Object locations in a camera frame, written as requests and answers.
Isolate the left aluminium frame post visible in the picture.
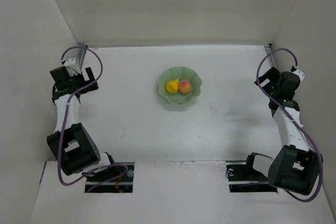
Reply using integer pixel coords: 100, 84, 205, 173
77, 42, 88, 70

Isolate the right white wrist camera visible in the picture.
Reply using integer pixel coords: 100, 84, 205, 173
290, 66, 305, 82

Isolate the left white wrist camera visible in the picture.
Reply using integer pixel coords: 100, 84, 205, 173
62, 58, 81, 76

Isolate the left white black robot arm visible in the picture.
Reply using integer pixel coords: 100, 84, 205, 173
47, 66, 114, 175

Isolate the yellow fake pear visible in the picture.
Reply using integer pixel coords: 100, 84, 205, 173
165, 79, 180, 94

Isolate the green scalloped fruit bowl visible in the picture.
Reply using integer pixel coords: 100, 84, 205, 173
158, 67, 203, 104

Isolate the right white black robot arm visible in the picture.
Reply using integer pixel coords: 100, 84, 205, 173
245, 67, 323, 202

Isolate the orange fake peach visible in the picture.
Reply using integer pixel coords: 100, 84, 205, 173
178, 81, 191, 94

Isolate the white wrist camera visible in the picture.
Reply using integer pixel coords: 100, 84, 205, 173
62, 58, 81, 76
290, 66, 305, 82

